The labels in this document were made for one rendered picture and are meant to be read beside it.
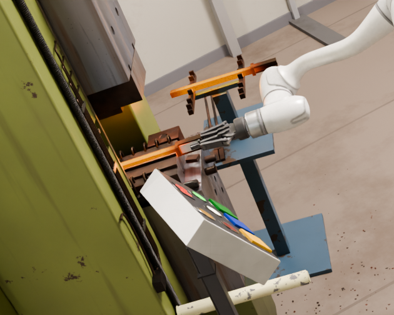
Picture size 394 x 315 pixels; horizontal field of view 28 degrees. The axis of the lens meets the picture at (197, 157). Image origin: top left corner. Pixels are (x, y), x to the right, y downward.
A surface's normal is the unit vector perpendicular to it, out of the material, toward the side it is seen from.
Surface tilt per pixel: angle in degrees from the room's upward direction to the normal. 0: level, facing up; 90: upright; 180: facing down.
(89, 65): 90
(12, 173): 90
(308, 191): 0
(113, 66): 90
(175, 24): 90
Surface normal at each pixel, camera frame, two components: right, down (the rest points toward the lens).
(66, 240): 0.00, 0.53
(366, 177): -0.35, -0.79
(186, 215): -0.73, -0.44
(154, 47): 0.32, 0.40
